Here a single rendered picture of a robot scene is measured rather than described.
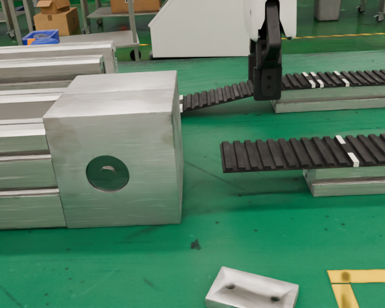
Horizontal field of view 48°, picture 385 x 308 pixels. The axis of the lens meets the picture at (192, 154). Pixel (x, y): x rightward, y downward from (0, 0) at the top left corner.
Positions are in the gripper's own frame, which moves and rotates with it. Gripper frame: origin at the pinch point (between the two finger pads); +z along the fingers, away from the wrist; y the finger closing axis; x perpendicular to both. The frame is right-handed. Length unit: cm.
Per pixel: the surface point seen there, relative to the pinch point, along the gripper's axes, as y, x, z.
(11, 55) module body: 2.3, 31.4, -3.9
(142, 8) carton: 471, 74, 56
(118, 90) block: -18.9, 14.2, -5.4
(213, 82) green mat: 11.8, 5.9, 4.0
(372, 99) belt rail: -1.9, -12.9, 2.8
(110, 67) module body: 2.3, 19.1, -1.7
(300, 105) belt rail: -1.9, -4.2, 3.1
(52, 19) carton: 465, 179, 62
